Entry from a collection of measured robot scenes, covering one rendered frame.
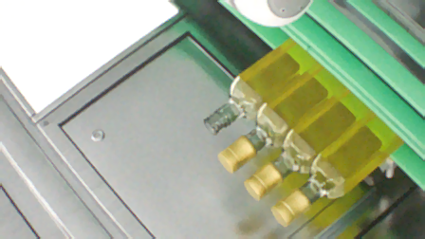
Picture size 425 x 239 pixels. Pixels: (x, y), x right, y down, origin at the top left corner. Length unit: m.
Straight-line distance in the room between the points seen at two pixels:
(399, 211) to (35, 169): 0.60
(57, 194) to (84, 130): 0.12
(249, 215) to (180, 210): 0.10
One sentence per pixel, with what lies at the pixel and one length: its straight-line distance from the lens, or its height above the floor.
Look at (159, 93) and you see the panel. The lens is 1.46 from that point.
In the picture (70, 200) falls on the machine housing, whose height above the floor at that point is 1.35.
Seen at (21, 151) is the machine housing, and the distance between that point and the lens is 1.46.
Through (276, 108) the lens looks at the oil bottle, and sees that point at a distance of 1.24.
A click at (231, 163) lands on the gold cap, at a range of 1.21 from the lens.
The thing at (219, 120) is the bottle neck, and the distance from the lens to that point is 1.25.
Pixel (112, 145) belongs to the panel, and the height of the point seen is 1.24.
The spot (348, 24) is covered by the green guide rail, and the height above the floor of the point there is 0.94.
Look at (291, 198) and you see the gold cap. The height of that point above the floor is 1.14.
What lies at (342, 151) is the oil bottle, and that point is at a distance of 1.20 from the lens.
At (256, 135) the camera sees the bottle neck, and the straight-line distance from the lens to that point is 1.23.
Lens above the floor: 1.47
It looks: 16 degrees down
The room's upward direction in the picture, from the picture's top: 127 degrees counter-clockwise
